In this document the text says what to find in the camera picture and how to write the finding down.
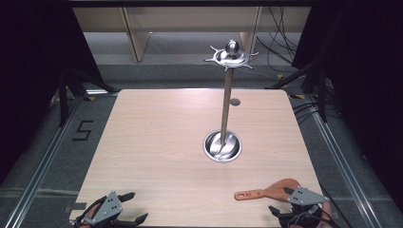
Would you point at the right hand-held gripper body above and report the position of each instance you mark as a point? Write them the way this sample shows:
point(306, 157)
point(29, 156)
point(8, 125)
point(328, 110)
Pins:
point(305, 198)

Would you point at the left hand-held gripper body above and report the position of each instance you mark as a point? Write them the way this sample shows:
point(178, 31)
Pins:
point(106, 207)

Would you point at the orange-brown spatula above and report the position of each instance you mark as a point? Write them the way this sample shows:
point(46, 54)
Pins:
point(271, 191)

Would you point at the person's left hand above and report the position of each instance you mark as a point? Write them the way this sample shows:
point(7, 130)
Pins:
point(93, 212)

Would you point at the person's right hand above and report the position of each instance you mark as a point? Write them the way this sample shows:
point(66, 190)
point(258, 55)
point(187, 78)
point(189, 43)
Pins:
point(326, 211)

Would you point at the yellow-black tape marker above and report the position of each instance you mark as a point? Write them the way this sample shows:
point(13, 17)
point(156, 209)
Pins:
point(296, 96)
point(280, 77)
point(90, 98)

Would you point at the black metal stand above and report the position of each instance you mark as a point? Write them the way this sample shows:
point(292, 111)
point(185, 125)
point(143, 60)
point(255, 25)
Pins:
point(63, 98)
point(322, 95)

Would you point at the steel utensil rack with hooks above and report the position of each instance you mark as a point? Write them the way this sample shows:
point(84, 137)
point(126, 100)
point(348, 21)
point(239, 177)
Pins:
point(225, 110)

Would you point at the small grey round sticker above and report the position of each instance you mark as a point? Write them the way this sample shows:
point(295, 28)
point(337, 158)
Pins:
point(234, 102)

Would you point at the dark curtain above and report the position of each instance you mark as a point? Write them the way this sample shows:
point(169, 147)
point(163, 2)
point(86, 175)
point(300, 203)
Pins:
point(31, 63)
point(367, 79)

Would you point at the beige wooden furniture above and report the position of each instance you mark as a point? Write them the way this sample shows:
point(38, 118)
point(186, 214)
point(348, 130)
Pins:
point(190, 19)

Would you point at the metal floor rail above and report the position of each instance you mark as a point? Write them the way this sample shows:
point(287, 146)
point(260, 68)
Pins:
point(342, 167)
point(41, 171)

